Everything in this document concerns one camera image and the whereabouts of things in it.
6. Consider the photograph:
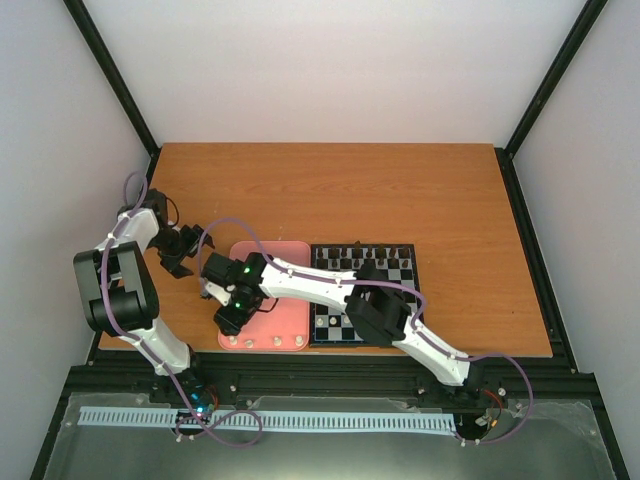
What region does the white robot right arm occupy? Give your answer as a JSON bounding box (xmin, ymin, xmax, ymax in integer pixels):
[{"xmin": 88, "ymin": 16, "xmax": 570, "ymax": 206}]
[{"xmin": 200, "ymin": 252, "xmax": 482, "ymax": 402}]

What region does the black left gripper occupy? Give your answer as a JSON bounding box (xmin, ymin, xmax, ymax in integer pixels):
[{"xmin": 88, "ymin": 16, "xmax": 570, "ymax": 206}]
[{"xmin": 149, "ymin": 223, "xmax": 214, "ymax": 280}]

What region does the light blue cable duct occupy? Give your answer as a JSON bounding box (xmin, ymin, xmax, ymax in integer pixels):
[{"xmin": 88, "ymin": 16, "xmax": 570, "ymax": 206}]
[{"xmin": 77, "ymin": 406, "xmax": 455, "ymax": 436}]

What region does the right black frame post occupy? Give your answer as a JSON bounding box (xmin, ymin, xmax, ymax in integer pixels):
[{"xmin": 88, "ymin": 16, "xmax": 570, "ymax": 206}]
[{"xmin": 503, "ymin": 0, "xmax": 609, "ymax": 156}]

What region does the black aluminium frame rail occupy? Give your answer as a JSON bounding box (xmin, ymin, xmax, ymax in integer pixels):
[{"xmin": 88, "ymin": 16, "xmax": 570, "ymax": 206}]
[{"xmin": 63, "ymin": 351, "xmax": 604, "ymax": 413}]

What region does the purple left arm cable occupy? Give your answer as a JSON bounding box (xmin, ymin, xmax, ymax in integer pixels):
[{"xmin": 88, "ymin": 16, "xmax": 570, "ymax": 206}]
[{"xmin": 102, "ymin": 172, "xmax": 264, "ymax": 449}]

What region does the pink plastic tray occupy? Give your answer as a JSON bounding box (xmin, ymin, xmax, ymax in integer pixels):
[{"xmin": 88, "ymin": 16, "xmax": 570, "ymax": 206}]
[{"xmin": 217, "ymin": 241, "xmax": 311, "ymax": 353}]

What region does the black frame post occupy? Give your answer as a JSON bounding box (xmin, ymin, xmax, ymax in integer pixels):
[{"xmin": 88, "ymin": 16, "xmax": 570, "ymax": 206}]
[
  {"xmin": 62, "ymin": 0, "xmax": 161, "ymax": 156},
  {"xmin": 503, "ymin": 0, "xmax": 609, "ymax": 156}
]

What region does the left black frame post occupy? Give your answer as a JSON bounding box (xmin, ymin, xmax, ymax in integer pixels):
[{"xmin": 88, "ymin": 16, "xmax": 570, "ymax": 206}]
[{"xmin": 62, "ymin": 0, "xmax": 161, "ymax": 156}]

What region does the black white chessboard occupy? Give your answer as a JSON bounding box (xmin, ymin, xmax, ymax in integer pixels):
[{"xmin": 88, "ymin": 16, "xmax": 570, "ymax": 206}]
[{"xmin": 309, "ymin": 241, "xmax": 420, "ymax": 347}]

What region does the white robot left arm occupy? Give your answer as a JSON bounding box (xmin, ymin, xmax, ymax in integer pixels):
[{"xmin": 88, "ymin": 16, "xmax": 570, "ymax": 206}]
[{"xmin": 73, "ymin": 189, "xmax": 208, "ymax": 403}]

